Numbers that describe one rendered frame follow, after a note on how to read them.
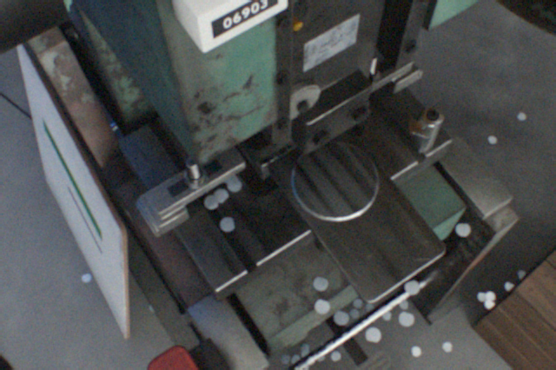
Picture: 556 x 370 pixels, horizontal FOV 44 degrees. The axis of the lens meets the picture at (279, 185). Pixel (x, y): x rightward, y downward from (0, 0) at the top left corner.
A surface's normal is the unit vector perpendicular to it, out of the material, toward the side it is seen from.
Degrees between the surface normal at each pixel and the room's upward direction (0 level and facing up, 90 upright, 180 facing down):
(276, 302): 0
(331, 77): 90
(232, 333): 0
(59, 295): 0
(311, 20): 90
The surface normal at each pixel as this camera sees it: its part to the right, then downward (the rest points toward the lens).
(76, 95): 0.53, 0.61
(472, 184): 0.00, -0.40
